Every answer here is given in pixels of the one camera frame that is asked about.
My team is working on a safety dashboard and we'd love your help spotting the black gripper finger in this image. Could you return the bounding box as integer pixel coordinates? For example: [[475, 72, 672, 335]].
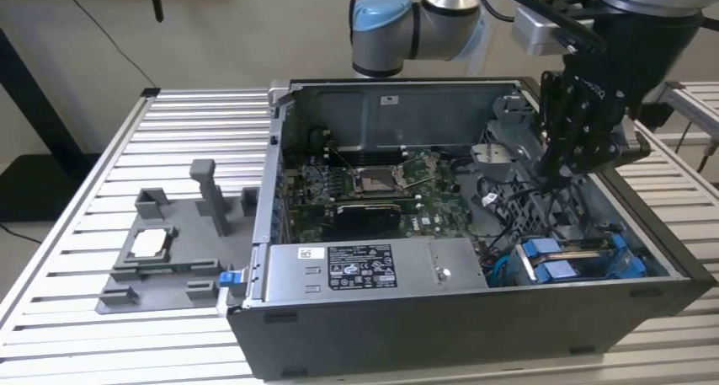
[[537, 70, 569, 190], [549, 79, 625, 190]]

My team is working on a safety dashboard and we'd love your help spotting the black disk wire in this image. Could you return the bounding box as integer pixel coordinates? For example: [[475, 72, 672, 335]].
[[541, 182, 580, 243]]

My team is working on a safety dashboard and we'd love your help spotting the blue disk carrier with disk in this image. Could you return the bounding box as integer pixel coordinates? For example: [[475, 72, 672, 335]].
[[521, 232, 639, 260]]

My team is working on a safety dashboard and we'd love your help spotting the metal slat side table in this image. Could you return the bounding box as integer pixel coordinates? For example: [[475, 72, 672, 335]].
[[644, 80, 719, 150]]

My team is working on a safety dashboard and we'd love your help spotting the grey metal drive cage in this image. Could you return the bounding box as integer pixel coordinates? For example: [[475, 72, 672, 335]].
[[469, 96, 563, 234]]

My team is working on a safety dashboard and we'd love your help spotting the green motherboard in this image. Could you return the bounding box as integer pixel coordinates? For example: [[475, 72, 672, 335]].
[[280, 142, 479, 245]]

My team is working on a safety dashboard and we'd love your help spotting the CPU socket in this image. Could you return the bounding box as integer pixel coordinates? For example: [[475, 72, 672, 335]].
[[348, 164, 409, 192]]

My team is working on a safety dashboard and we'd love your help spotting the black graphics card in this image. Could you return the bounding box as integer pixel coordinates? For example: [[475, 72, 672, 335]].
[[335, 201, 404, 239]]

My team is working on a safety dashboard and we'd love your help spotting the silver power supply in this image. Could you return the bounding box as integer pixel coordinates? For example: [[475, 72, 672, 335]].
[[260, 238, 488, 307]]

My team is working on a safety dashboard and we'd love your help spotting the black PC case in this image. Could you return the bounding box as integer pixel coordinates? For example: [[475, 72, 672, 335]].
[[216, 76, 719, 380]]

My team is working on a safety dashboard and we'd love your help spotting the grey parts rack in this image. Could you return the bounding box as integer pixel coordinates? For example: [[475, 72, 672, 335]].
[[94, 159, 262, 315]]

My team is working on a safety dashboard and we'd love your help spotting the silver CPU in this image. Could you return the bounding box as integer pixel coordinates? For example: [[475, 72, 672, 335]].
[[129, 229, 172, 259]]

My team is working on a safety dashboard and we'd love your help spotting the black desk stand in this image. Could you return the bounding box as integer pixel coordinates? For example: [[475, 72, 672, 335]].
[[0, 24, 94, 224]]

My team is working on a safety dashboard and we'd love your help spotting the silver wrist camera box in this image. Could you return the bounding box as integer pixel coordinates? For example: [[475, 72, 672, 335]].
[[509, 4, 596, 57]]

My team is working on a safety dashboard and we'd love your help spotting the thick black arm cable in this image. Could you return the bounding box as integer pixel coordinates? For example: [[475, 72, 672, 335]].
[[480, 0, 611, 56]]

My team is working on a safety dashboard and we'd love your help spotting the black wire with white tag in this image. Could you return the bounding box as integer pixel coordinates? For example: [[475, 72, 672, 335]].
[[473, 178, 507, 217]]

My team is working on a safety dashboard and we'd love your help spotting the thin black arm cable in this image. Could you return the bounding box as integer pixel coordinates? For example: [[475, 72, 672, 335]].
[[473, 0, 516, 24]]

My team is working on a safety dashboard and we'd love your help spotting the blue data wire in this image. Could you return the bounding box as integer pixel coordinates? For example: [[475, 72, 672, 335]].
[[483, 252, 521, 287]]

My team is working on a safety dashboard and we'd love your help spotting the thin wire locking lever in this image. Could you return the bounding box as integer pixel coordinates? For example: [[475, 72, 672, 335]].
[[324, 138, 360, 172]]

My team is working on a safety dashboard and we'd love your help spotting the thin black wall cable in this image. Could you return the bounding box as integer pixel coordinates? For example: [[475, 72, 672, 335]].
[[54, 0, 160, 94]]

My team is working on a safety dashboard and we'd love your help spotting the black floor cable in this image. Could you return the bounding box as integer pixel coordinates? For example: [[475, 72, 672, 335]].
[[0, 222, 44, 245]]

